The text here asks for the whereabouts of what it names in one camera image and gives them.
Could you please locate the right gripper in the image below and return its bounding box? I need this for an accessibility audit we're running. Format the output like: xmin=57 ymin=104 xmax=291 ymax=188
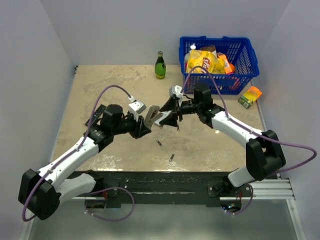
xmin=159 ymin=96 xmax=202 ymax=127

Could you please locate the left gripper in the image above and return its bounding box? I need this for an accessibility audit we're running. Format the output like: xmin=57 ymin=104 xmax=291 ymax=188
xmin=112 ymin=111 xmax=151 ymax=139

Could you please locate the white air conditioner remote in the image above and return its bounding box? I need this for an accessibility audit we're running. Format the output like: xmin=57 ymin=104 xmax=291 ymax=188
xmin=144 ymin=105 xmax=162 ymax=129

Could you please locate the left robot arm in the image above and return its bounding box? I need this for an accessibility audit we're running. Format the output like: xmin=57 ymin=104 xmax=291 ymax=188
xmin=18 ymin=101 xmax=159 ymax=222

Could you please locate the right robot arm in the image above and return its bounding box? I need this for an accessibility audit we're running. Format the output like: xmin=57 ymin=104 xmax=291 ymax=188
xmin=155 ymin=83 xmax=286 ymax=197

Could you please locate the black remote control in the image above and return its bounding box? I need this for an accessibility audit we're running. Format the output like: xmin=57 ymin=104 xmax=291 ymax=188
xmin=85 ymin=104 xmax=107 ymax=128

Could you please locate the green glass bottle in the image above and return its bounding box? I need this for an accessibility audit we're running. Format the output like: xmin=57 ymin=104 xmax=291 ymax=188
xmin=154 ymin=51 xmax=166 ymax=79

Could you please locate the yellow chips bag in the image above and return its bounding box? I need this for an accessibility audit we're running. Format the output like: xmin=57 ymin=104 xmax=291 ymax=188
xmin=185 ymin=49 xmax=225 ymax=75

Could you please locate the orange snack box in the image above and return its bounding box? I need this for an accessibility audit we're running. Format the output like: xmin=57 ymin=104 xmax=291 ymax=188
xmin=217 ymin=52 xmax=235 ymax=75

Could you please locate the brown snack package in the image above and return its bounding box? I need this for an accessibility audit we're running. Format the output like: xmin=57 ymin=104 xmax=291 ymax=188
xmin=199 ymin=45 xmax=216 ymax=53

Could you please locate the green orange carton box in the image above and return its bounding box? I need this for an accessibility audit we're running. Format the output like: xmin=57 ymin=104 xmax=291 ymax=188
xmin=238 ymin=86 xmax=262 ymax=109

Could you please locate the blue plastic shopping basket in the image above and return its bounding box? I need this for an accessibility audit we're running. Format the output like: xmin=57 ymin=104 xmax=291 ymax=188
xmin=179 ymin=36 xmax=260 ymax=95

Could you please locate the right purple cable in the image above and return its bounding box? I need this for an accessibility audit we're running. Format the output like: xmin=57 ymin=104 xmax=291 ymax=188
xmin=179 ymin=65 xmax=318 ymax=180

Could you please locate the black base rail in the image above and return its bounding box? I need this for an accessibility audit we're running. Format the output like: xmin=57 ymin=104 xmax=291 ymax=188
xmin=80 ymin=170 xmax=251 ymax=209

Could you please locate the aluminium frame rail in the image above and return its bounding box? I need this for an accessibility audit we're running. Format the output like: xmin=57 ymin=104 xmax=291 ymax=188
xmin=219 ymin=177 xmax=296 ymax=201

